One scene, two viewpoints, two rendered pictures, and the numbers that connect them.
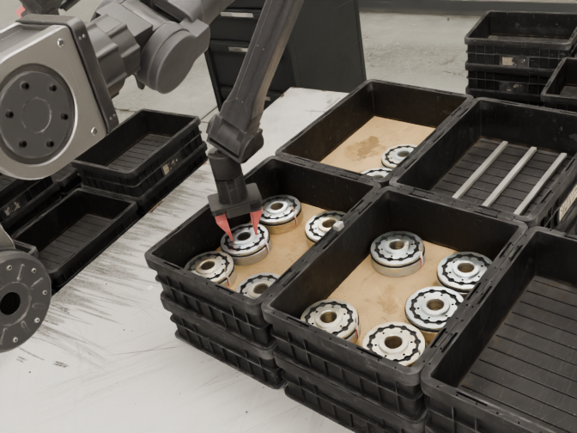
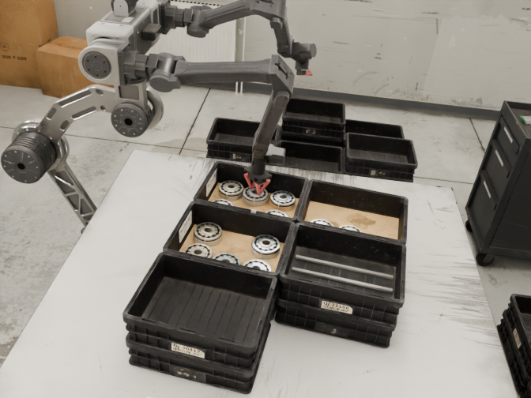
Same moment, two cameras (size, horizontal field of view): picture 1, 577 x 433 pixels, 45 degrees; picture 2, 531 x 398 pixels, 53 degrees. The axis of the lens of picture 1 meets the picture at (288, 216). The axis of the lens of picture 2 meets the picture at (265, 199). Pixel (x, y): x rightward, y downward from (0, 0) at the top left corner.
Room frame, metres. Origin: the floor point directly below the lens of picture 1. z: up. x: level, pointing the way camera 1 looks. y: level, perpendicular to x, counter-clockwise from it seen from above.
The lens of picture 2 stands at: (0.15, -1.40, 2.13)
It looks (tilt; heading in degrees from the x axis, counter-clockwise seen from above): 36 degrees down; 55
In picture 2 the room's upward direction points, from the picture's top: 5 degrees clockwise
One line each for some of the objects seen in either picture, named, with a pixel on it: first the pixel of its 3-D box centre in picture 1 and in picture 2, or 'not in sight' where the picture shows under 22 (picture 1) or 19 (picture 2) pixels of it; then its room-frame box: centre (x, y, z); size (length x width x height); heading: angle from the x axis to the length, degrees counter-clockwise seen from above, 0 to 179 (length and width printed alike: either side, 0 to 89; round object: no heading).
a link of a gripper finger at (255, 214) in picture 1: (244, 216); (258, 183); (1.16, 0.09, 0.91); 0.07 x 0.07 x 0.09; 7
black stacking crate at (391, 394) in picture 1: (399, 292); (231, 248); (0.89, -0.16, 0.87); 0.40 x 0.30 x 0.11; 134
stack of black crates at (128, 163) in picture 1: (153, 189); (373, 180); (2.26, 0.48, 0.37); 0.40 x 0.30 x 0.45; 142
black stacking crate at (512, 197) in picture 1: (500, 176); (342, 272); (1.17, -0.45, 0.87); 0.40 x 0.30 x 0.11; 134
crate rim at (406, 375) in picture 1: (397, 270); (231, 237); (0.89, -0.16, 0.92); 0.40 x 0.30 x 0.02; 134
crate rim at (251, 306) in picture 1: (265, 223); (253, 190); (1.11, 0.05, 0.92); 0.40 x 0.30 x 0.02; 134
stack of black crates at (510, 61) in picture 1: (524, 78); not in sight; (2.51, -1.06, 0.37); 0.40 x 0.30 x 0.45; 52
